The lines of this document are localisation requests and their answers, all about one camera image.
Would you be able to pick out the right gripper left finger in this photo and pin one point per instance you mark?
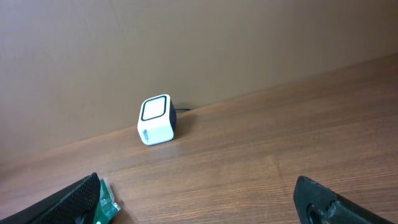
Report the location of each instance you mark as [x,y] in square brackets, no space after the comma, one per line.
[76,203]

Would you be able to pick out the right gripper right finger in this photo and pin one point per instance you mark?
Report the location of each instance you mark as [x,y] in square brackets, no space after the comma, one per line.
[316,204]

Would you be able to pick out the white barcode scanner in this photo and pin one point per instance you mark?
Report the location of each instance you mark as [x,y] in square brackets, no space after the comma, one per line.
[157,120]

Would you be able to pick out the green 3M gloves package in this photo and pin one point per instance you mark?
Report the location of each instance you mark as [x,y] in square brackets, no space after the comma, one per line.
[107,207]

